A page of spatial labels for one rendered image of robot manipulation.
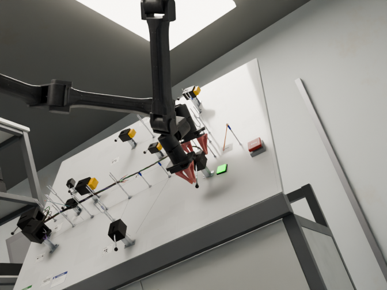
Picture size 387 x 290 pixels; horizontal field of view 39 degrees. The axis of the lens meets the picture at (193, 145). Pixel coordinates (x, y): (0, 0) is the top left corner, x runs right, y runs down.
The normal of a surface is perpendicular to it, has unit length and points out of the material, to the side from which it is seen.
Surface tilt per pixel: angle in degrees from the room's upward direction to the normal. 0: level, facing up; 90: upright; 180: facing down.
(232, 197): 51
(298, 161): 90
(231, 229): 90
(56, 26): 180
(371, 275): 90
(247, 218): 90
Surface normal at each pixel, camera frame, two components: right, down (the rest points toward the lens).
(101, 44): 0.31, 0.88
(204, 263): -0.42, -0.22
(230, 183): -0.52, -0.72
